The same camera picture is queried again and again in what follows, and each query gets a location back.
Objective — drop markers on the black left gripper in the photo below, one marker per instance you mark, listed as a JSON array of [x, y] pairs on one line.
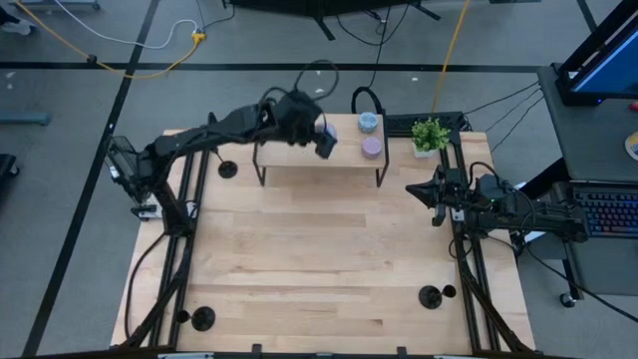
[[296, 117]]

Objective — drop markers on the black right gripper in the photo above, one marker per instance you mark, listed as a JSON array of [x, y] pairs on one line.
[[456, 194]]

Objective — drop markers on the white tin red leaf pattern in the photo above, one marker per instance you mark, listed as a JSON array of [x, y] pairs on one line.
[[332, 131]]

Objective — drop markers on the pink patterned tin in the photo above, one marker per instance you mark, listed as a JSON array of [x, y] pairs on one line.
[[372, 147]]

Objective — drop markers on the blue floral patterned tin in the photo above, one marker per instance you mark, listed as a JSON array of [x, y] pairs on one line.
[[368, 122]]

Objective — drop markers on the black candlestick holder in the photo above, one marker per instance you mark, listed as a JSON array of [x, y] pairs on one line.
[[227, 169], [430, 297], [203, 319]]

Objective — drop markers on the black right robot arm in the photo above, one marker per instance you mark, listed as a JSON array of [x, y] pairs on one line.
[[548, 222]]

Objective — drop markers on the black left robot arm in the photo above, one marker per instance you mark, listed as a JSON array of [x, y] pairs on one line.
[[199, 137]]

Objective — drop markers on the wooden shelf riser black legs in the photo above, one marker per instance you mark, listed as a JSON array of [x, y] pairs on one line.
[[299, 155]]

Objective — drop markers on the green plant in white pot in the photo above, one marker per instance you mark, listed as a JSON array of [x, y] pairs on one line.
[[429, 135]]

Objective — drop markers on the black power strip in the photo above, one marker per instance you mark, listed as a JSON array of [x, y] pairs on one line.
[[399, 124]]

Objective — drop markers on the grey computer desk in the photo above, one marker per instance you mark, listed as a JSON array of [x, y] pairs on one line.
[[588, 144]]

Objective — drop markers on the backlit black keyboard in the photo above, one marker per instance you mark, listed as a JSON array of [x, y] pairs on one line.
[[608, 212]]

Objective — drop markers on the round yellow white disc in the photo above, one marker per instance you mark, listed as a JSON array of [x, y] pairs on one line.
[[633, 145]]

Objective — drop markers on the small red object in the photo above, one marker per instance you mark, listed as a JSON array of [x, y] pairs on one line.
[[634, 106]]

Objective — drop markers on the black computer monitor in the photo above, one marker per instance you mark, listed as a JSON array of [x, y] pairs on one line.
[[608, 65]]

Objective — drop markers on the grey cart base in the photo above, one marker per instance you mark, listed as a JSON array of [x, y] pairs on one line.
[[60, 4]]

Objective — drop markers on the grey metal bar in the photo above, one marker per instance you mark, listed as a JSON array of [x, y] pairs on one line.
[[25, 118]]

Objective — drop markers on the black chair base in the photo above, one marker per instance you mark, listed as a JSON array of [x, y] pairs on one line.
[[7, 165]]

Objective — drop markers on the person's shoe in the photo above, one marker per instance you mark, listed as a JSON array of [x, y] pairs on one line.
[[17, 27]]

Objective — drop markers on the black aluminium side frame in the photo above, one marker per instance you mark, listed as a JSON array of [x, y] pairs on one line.
[[471, 319], [187, 259]]

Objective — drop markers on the black table edge bracket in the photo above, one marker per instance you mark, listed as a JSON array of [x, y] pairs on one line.
[[402, 351], [257, 349]]

